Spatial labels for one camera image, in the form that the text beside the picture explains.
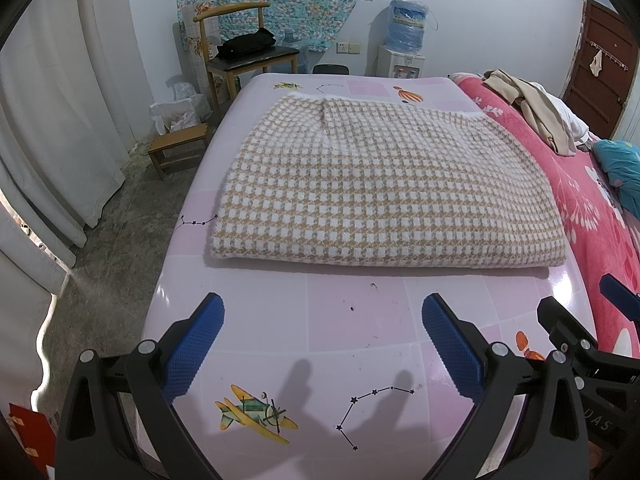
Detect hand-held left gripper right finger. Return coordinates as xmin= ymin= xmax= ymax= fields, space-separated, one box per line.
xmin=421 ymin=292 xmax=593 ymax=480

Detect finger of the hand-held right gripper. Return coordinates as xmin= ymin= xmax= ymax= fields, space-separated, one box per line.
xmin=600 ymin=275 xmax=640 ymax=323
xmin=536 ymin=296 xmax=601 ymax=356

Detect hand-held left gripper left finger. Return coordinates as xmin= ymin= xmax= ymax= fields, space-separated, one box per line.
xmin=56 ymin=292 xmax=226 ymax=480

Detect beige white checked fuzzy coat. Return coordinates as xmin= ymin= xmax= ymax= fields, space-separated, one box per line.
xmin=207 ymin=94 xmax=568 ymax=268

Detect beige clothes pile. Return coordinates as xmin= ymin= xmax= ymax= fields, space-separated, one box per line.
xmin=482 ymin=69 xmax=578 ymax=156

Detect pink floral blanket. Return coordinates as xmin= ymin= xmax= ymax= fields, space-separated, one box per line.
xmin=450 ymin=72 xmax=640 ymax=358

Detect red box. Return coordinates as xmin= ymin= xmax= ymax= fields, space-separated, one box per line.
xmin=7 ymin=402 xmax=56 ymax=476

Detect white garment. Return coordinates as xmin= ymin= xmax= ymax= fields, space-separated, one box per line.
xmin=552 ymin=97 xmax=606 ymax=143

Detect small wooden stool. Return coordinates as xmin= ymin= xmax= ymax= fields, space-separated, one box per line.
xmin=147 ymin=123 xmax=210 ymax=180

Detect white plastic bags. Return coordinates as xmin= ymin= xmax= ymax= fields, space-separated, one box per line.
xmin=150 ymin=82 xmax=213 ymax=135

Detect door hook rack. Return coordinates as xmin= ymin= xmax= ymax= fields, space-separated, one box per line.
xmin=589 ymin=40 xmax=630 ymax=70

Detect white curtain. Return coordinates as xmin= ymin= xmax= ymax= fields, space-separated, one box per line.
xmin=0 ymin=0 xmax=151 ymax=411

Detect brown door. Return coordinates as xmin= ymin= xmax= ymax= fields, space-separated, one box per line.
xmin=562 ymin=0 xmax=640 ymax=141

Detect white water dispenser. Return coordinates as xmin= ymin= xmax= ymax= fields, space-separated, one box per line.
xmin=376 ymin=45 xmax=427 ymax=80

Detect wooden chair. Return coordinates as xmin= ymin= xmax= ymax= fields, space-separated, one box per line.
xmin=194 ymin=1 xmax=299 ymax=106

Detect black bag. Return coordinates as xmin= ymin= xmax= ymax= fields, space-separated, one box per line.
xmin=216 ymin=28 xmax=277 ymax=60

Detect blue water bottle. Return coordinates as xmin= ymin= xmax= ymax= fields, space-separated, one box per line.
xmin=387 ymin=0 xmax=432 ymax=56

